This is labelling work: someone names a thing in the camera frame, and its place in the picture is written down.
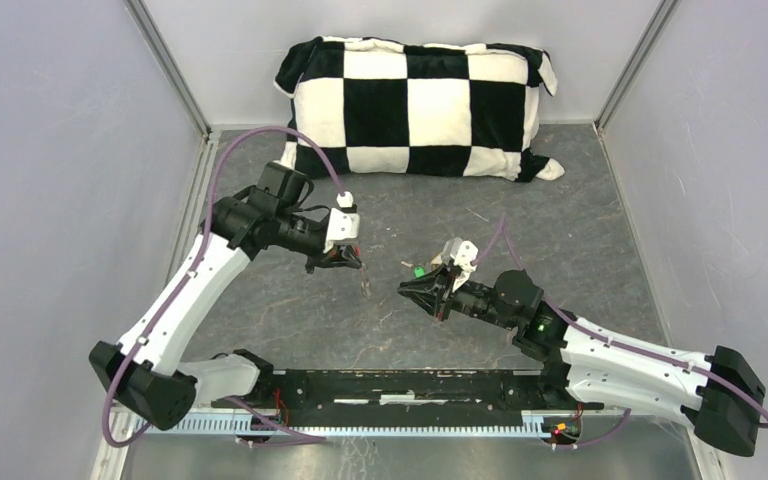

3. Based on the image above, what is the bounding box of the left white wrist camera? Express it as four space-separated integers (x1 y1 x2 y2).
323 191 360 253

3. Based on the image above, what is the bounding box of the black and white checkered pillow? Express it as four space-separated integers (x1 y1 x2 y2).
273 36 565 183

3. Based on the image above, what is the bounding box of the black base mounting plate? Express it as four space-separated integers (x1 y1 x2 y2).
242 369 604 428

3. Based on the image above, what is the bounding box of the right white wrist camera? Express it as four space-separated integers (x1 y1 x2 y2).
439 237 479 275

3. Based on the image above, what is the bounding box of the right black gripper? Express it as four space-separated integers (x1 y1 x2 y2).
397 262 517 331

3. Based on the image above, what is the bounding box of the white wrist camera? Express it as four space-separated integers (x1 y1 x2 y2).
439 237 479 275
323 191 360 253

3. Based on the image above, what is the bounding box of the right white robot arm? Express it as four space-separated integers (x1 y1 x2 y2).
397 265 768 457

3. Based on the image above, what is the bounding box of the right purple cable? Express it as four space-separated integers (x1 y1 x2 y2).
473 213 768 452

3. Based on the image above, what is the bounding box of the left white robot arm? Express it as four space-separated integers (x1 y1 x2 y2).
89 162 362 431

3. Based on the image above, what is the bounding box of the white slotted cable duct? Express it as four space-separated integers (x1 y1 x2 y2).
147 412 550 440

